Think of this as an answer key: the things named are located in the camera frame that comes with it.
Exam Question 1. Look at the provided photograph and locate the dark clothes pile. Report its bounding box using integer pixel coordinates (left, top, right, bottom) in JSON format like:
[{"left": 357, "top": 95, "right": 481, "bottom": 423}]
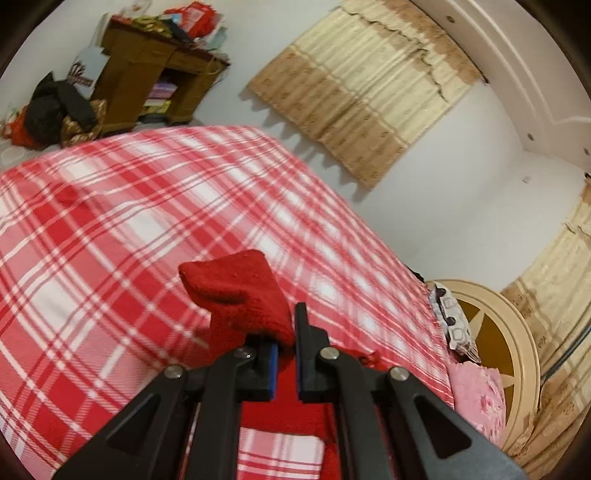
[{"left": 25, "top": 71, "right": 98, "bottom": 148}]

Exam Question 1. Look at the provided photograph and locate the white patterned cloth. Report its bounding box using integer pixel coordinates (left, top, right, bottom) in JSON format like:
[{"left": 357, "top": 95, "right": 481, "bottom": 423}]
[{"left": 427, "top": 281, "right": 481, "bottom": 365}]

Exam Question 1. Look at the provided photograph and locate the beige patterned curtain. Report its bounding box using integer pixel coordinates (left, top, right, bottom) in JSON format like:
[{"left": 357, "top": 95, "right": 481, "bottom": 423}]
[
  {"left": 247, "top": 0, "right": 483, "bottom": 190},
  {"left": 501, "top": 185, "right": 591, "bottom": 480}
]

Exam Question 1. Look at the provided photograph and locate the red white plaid bedspread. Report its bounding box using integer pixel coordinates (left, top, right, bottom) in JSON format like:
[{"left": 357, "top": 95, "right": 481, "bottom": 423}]
[{"left": 0, "top": 124, "right": 455, "bottom": 480}]

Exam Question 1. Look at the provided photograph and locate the teal box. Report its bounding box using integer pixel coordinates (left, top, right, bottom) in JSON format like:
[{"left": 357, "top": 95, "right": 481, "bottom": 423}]
[{"left": 198, "top": 25, "right": 230, "bottom": 54}]

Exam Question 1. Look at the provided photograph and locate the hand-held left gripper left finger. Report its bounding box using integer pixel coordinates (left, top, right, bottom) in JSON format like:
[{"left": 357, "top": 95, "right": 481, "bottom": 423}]
[{"left": 51, "top": 335, "right": 280, "bottom": 480}]

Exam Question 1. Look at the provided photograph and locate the brown wooden desk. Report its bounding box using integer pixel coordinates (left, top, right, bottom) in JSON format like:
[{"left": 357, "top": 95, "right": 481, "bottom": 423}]
[{"left": 90, "top": 14, "right": 232, "bottom": 134}]

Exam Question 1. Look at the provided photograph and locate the pink pillow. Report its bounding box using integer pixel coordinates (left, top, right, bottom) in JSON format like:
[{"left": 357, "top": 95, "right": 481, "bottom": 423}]
[{"left": 448, "top": 362, "right": 506, "bottom": 448}]

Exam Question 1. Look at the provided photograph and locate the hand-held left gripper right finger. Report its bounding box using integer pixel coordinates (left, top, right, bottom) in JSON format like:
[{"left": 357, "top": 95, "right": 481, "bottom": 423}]
[{"left": 294, "top": 303, "right": 528, "bottom": 480}]

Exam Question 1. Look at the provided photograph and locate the stack of books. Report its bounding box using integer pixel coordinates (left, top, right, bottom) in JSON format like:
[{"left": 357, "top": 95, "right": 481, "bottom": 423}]
[{"left": 143, "top": 80, "right": 178, "bottom": 123}]

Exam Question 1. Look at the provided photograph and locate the red knit sweater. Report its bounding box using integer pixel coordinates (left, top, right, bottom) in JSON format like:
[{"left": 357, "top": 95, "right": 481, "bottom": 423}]
[{"left": 178, "top": 249, "right": 377, "bottom": 480}]

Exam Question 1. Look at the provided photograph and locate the golden patterned cloth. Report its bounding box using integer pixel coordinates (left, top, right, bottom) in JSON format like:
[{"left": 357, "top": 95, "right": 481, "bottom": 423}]
[{"left": 60, "top": 99, "right": 109, "bottom": 148}]

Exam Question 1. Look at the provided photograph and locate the white printed bag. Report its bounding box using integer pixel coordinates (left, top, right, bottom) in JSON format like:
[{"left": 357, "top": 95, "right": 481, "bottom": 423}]
[{"left": 69, "top": 44, "right": 112, "bottom": 100}]

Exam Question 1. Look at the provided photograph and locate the round beige headboard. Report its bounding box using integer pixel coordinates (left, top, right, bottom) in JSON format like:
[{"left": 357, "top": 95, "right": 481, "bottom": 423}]
[{"left": 425, "top": 278, "right": 541, "bottom": 457}]

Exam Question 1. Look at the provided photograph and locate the black cable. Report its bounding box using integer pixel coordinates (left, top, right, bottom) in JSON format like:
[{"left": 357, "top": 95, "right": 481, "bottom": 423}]
[{"left": 542, "top": 318, "right": 591, "bottom": 384}]

